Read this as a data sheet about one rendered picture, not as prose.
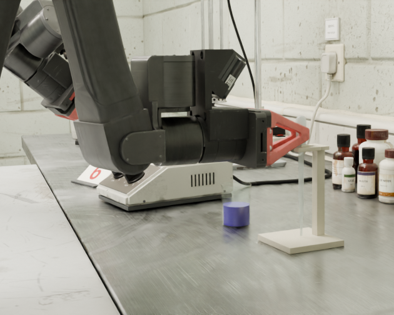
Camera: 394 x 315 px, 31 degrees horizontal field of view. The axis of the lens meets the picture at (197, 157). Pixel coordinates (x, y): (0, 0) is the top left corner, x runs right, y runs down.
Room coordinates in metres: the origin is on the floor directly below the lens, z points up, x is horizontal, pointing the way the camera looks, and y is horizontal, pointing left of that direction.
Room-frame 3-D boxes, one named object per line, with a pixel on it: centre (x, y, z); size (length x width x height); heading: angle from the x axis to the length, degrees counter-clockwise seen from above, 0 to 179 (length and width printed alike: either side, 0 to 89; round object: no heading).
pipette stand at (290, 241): (0.89, -0.13, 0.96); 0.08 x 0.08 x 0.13; 24
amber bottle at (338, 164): (1.28, -0.27, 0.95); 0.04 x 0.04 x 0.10
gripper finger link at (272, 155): (0.88, -0.09, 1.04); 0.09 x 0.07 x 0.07; 114
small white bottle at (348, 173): (1.24, -0.27, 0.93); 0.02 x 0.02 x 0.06
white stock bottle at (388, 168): (1.14, -0.32, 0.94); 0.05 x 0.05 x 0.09
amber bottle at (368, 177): (1.18, -0.29, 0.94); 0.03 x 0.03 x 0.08
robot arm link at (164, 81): (0.81, 0.06, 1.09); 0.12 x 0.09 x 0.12; 127
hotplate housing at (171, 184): (1.20, 0.05, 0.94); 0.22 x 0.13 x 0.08; 120
